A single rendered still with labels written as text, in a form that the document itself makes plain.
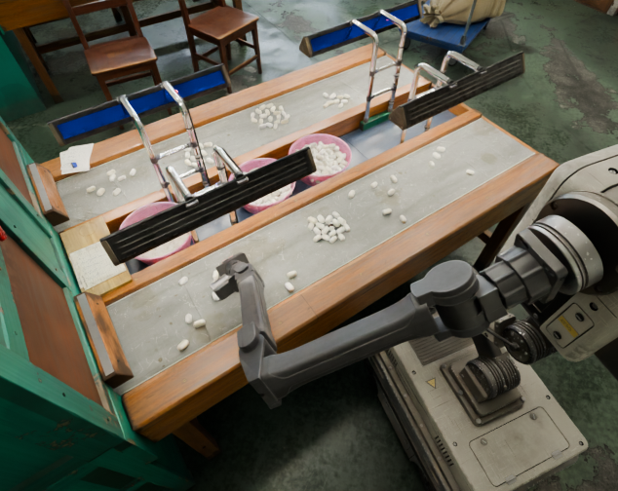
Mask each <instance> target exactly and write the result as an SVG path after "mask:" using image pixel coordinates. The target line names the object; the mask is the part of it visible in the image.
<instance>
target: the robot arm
mask: <svg viewBox="0 0 618 491"><path fill-rule="evenodd" d="M215 269H216V270H217V272H218V273H219V275H220V278H219V279H217V280H216V281H215V282H213V283H212V284H210V288H211V289H212V291H213V292H214V293H215V294H216V296H217V297H218V298H219V299H220V300H224V299H225V298H227V297H228V296H229V295H231V294H232V293H234V292H235V291H236V292H240V302H241V313H242V325H243V327H242V328H241V329H239V330H238V331H237V339H238V346H239V348H240V349H239V359H240V362H241V365H242V366H243V369H244V372H245V374H246V377H247V380H248V382H249V383H250V384H251V385H252V386H253V387H254V389H255V390H256V391H257V392H258V393H259V394H260V395H261V397H262V398H263V399H264V401H265V402H266V403H267V405H268V406H269V408H270V409H273V408H275V407H278V406H280V405H281V404H282V397H285V396H286V395H287V394H289V393H290V392H292V391H293V390H295V389H297V388H298V387H300V386H302V385H304V384H306V383H309V382H311V381H313V380H316V379H318V378H321V377H323V376H325V375H328V374H330V373H332V372H334V371H336V370H339V369H341V368H343V367H346V366H348V365H351V364H353V363H355V362H358V361H360V360H362V359H366V358H369V357H371V356H373V355H376V354H378V353H380V352H383V351H385V350H388V349H390V348H392V347H395V346H397V345H400V344H402V343H404V342H407V341H409V340H413V339H416V338H420V337H424V336H432V335H434V336H435V338H436V339H437V340H438V341H439V342H441V341H444V340H445V339H448V338H450V337H452V336H454V337H457V338H471V337H475V336H477V335H479V334H481V333H483V332H484V331H486V330H487V329H488V327H489V326H490V324H491V323H492V322H494V321H497V320H499V319H501V318H503V317H504V316H506V315H508V314H507V311H506V309H507V310H510V309H511V308H513V307H515V306H517V305H519V304H520V303H522V302H523V303H525V304H527V305H530V304H532V303H534V302H536V301H537V300H539V301H540V302H541V303H543V304H545V303H547V302H549V301H551V300H553V299H554V298H555V296H556V294H557V292H558V291H559V289H560V287H561V285H562V283H563V282H564V280H565V278H566V276H567V275H568V272H567V270H566V268H565V267H564V266H563V265H562V264H561V263H560V261H559V260H558V259H557V258H556V257H555V256H554V255H553V254H552V253H551V252H550V251H549V250H548V249H547V248H546V247H545V246H544V245H543V244H542V243H541V242H540V240H539V239H538V238H537V237H536V236H535V235H534V234H533V233H532V232H531V231H530V230H529V229H524V230H522V231H521V232H519V233H517V234H516V237H515V241H514V245H513V246H512V247H511V248H509V249H507V250H505V251H503V252H501V253H500V254H498V255H496V258H495V263H494V264H493V265H491V266H489V267H487V268H485V269H483V270H482V271H480V272H479V274H480V275H476V273H475V271H474V270H473V269H472V267H471V265H470V264H469V263H467V262H465V261H461V260H451V261H446V262H444V263H441V264H439V265H437V266H435V267H434V268H432V269H431V270H430V271H429V272H428V273H427V274H426V276H425V278H424V279H421V280H419V281H417V282H415V283H412V284H411V285H410V290H411V293H409V294H408V295H407V296H406V297H405V298H403V299H402V300H400V301H399V302H397V303H395V304H393V305H392V306H390V307H388V308H386V309H383V310H381V311H379V312H377V313H374V314H372V315H370V316H368V317H365V318H363V319H361V320H359V321H355V322H353V323H351V324H348V325H346V326H344V327H342V328H339V329H337V330H335V331H334V332H331V333H329V334H327V335H324V336H322V337H320V338H318V339H315V340H313V341H311V342H309V343H306V344H304V345H302V346H300V347H297V348H295V349H293V350H290V351H287V352H284V353H281V354H277V350H278V349H277V345H276V342H275V340H274V338H273V335H272V331H271V326H270V322H269V318H268V313H267V309H266V304H265V299H264V294H263V291H264V287H265V284H264V281H263V279H262V278H261V276H260V275H259V274H258V273H257V272H256V270H255V269H254V267H253V266H252V264H251V263H250V262H249V260H248V259H247V257H246V255H245V254H244V253H243V252H239V253H237V254H235V255H232V256H230V257H229V258H228V259H225V260H223V261H222V264H220V265H218V266H216V267H215ZM433 306H435V308H436V310H437V312H438V314H439V316H438V317H435V318H433V316H432V314H431V312H430V310H429V308H430V307H433Z"/></svg>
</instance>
